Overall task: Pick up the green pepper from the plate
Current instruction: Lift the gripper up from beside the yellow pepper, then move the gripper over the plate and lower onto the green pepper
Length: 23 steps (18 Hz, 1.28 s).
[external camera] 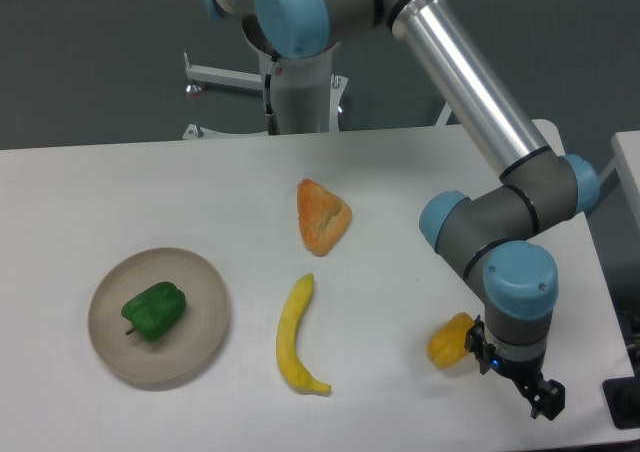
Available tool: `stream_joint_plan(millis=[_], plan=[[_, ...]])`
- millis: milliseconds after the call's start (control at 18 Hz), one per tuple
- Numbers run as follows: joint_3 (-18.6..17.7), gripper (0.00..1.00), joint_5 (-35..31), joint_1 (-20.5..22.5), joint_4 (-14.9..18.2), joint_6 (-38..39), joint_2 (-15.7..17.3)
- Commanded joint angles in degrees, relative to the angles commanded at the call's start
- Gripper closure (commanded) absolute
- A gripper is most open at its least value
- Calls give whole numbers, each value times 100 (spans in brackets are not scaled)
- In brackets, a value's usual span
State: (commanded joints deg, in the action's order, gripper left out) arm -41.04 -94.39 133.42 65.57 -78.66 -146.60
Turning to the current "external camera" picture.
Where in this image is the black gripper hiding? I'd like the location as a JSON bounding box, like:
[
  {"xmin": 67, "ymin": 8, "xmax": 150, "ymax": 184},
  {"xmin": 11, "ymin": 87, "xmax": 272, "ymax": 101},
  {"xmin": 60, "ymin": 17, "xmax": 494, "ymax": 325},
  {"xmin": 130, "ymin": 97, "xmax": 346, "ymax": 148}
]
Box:
[{"xmin": 464, "ymin": 315, "xmax": 566, "ymax": 420}]

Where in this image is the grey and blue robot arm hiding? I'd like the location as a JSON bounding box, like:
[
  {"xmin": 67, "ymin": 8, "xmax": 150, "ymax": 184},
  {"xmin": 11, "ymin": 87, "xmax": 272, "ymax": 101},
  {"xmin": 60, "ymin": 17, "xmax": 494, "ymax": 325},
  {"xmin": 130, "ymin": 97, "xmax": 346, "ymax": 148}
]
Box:
[{"xmin": 203, "ymin": 0, "xmax": 599, "ymax": 419}]

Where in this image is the yellow toy pepper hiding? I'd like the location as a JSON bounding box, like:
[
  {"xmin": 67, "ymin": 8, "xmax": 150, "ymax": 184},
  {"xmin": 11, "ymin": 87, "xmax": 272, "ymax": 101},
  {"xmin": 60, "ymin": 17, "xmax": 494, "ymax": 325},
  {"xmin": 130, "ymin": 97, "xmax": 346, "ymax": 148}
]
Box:
[{"xmin": 426, "ymin": 312, "xmax": 474, "ymax": 369}]

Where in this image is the beige round plate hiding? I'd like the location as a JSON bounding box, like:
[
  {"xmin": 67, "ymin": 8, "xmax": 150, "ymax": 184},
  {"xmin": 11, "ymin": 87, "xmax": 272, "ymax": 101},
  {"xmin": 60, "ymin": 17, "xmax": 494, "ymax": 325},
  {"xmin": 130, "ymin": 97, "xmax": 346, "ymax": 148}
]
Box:
[{"xmin": 88, "ymin": 248, "xmax": 231, "ymax": 390}]

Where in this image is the green toy pepper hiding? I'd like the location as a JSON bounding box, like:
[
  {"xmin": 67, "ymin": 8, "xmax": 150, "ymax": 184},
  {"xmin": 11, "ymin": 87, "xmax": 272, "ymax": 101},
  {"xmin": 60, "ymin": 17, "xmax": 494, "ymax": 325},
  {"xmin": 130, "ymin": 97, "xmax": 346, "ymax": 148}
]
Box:
[{"xmin": 121, "ymin": 281, "xmax": 186, "ymax": 342}]

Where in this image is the black device at table edge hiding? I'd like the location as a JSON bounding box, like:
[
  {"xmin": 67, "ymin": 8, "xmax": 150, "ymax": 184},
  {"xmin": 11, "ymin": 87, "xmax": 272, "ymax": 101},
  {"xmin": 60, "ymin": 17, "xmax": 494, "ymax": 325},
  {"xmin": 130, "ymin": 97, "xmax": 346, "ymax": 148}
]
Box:
[{"xmin": 602, "ymin": 377, "xmax": 639, "ymax": 430}]

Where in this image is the yellow toy banana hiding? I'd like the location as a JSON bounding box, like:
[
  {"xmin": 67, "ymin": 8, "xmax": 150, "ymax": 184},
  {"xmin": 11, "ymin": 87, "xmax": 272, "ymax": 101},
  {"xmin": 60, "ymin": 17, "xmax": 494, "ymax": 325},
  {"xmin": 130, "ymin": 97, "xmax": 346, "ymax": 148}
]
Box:
[{"xmin": 276, "ymin": 273, "xmax": 332, "ymax": 397}]

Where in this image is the orange toy bread slice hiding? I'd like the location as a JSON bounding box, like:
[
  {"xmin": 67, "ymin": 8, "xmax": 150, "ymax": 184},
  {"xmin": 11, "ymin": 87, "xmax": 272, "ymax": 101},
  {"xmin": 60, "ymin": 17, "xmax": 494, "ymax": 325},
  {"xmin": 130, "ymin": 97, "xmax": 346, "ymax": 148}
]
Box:
[{"xmin": 297, "ymin": 178, "xmax": 352, "ymax": 257}]

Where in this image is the white side table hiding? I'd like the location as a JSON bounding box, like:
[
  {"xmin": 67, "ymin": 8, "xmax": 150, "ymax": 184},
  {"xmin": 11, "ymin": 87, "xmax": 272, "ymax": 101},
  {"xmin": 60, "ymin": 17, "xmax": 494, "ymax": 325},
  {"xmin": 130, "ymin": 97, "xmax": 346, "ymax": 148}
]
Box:
[{"xmin": 611, "ymin": 130, "xmax": 640, "ymax": 222}]

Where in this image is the white robot stand base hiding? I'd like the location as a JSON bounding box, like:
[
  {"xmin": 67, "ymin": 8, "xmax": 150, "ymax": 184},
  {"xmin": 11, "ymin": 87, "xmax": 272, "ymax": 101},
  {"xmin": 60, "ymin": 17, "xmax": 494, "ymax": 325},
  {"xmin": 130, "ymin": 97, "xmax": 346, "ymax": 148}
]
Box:
[{"xmin": 183, "ymin": 50, "xmax": 348, "ymax": 135}]

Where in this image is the black cable on stand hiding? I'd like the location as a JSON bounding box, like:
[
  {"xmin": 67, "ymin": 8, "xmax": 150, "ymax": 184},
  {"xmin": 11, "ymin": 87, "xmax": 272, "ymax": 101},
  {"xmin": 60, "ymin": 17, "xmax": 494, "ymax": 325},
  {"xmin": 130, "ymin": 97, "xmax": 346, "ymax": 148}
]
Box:
[{"xmin": 263, "ymin": 51, "xmax": 281, "ymax": 136}]

